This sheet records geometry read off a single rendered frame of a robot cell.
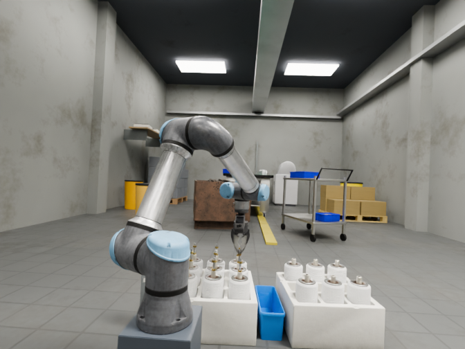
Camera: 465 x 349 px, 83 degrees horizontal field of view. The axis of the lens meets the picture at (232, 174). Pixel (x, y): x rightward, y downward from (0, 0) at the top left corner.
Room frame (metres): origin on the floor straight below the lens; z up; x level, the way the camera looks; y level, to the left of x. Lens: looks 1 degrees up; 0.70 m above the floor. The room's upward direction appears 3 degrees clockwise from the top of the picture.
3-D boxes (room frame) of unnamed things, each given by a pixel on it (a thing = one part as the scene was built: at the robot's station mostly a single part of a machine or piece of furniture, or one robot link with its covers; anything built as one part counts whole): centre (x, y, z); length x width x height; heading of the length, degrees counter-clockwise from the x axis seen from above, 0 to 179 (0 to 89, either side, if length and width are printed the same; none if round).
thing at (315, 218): (3.47, -1.08, 0.43); 0.92 x 0.54 x 0.87; 13
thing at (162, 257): (0.74, 0.17, 0.47); 0.13 x 0.12 x 0.14; 57
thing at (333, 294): (1.19, -0.47, 0.16); 0.10 x 0.10 x 0.18
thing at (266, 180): (6.04, -0.33, 0.46); 2.54 x 1.00 x 0.92; 177
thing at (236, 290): (1.18, -0.05, 0.16); 0.10 x 0.10 x 0.18
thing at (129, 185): (5.32, 1.98, 0.29); 0.37 x 0.36 x 0.57; 177
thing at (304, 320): (1.31, -0.47, 0.09); 0.39 x 0.39 x 0.18; 1
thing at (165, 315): (0.73, 0.17, 0.35); 0.15 x 0.15 x 0.10
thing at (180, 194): (7.09, 1.69, 0.58); 1.15 x 0.77 x 1.15; 177
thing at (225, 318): (1.30, 0.07, 0.09); 0.39 x 0.39 x 0.18; 0
